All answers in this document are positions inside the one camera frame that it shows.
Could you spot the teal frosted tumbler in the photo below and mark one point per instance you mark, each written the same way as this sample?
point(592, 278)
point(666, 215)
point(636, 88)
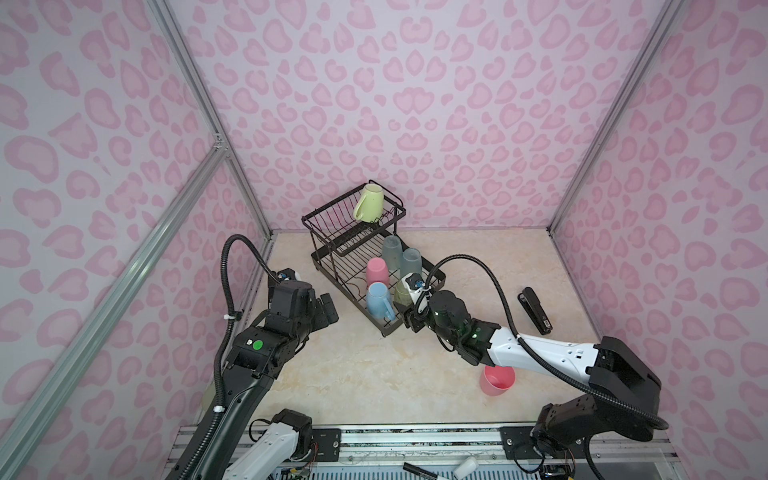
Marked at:
point(411, 262)
point(392, 251)

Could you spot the green transparent cup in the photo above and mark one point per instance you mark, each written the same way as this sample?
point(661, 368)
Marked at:
point(402, 294)

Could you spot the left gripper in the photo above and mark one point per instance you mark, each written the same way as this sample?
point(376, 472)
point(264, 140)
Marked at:
point(323, 318)

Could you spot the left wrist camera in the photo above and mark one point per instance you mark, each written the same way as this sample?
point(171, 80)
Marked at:
point(287, 274)

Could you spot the blue mug white inside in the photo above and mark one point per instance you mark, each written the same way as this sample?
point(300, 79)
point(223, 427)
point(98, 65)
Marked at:
point(379, 303)

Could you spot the white small bottle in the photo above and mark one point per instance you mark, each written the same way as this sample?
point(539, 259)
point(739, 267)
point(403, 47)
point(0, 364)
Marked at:
point(468, 466)

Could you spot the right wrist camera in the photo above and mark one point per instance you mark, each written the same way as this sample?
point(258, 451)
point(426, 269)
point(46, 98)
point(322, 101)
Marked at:
point(415, 286)

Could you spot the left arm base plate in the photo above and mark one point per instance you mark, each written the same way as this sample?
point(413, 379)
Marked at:
point(320, 445)

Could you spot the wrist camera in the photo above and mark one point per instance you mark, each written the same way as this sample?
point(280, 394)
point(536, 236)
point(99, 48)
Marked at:
point(415, 286)
point(287, 274)

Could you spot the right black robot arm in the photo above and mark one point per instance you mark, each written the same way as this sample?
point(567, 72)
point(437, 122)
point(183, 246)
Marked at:
point(619, 392)

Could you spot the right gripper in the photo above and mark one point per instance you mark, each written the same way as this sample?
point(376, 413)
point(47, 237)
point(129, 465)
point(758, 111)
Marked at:
point(411, 319)

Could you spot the light green mug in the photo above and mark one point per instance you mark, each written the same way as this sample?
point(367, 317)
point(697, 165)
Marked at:
point(369, 207)

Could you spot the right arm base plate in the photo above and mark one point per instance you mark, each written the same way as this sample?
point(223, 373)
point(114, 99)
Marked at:
point(517, 443)

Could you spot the pink cup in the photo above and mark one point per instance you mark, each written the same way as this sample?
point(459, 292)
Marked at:
point(377, 271)
point(496, 380)

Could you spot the black marker pen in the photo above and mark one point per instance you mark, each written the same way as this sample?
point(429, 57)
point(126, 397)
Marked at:
point(420, 472)

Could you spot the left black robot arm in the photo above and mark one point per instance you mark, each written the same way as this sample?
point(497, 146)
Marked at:
point(246, 366)

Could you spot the black wire dish rack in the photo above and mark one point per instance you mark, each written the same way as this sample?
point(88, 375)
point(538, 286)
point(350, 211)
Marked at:
point(343, 245)

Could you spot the black stapler right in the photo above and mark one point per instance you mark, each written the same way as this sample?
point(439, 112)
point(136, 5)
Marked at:
point(532, 306)

